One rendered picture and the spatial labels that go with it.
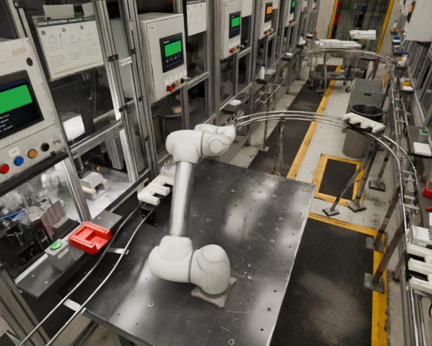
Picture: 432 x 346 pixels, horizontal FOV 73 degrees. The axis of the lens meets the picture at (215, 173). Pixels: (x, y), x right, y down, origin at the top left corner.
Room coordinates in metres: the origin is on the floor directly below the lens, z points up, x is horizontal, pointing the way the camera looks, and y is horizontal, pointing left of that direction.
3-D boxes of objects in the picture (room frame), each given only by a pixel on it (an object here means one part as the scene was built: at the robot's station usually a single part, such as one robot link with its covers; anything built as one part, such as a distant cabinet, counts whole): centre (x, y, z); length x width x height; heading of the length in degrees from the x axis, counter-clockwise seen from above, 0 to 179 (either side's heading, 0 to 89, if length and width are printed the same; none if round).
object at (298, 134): (5.38, -1.82, 0.01); 5.85 x 0.59 x 0.01; 155
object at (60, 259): (0.89, 0.71, 0.97); 0.08 x 0.08 x 0.12; 65
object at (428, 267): (0.93, -1.01, 0.84); 0.37 x 0.14 x 0.10; 155
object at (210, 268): (0.91, 0.02, 0.85); 0.18 x 0.16 x 0.22; 82
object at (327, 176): (2.83, -1.46, 0.01); 1.00 x 0.55 x 0.01; 155
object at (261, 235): (1.34, 0.02, 0.66); 1.50 x 1.06 x 0.04; 155
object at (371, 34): (7.13, -3.32, 0.48); 0.84 x 0.58 x 0.97; 163
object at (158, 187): (1.56, 0.35, 0.84); 0.36 x 0.14 x 0.10; 155
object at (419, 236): (1.03, -1.06, 0.92); 0.13 x 0.10 x 0.09; 65
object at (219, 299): (0.93, 0.00, 0.71); 0.22 x 0.18 x 0.06; 155
